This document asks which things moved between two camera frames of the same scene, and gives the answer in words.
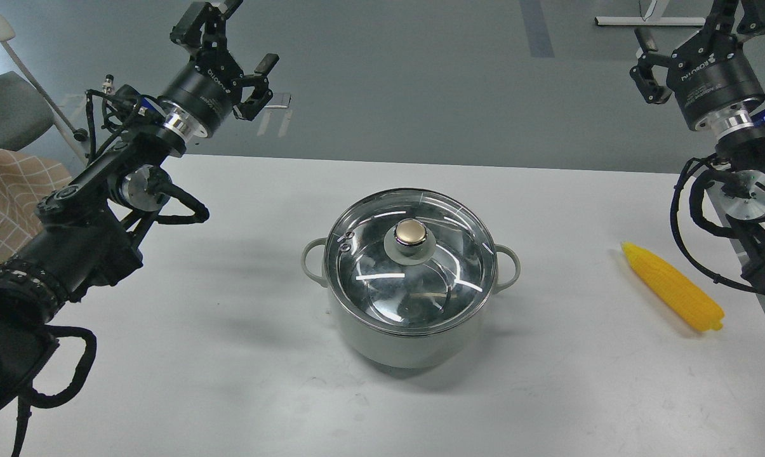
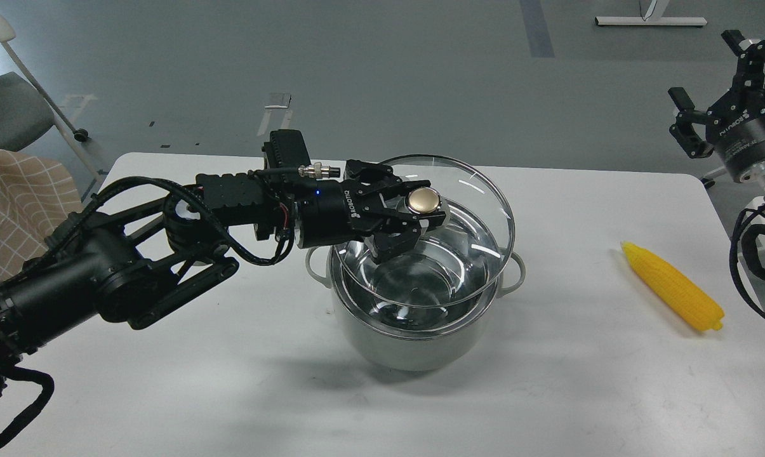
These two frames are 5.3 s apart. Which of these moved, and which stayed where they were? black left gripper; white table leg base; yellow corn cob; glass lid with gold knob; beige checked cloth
Moved: glass lid with gold knob; black left gripper
Stayed: yellow corn cob; beige checked cloth; white table leg base
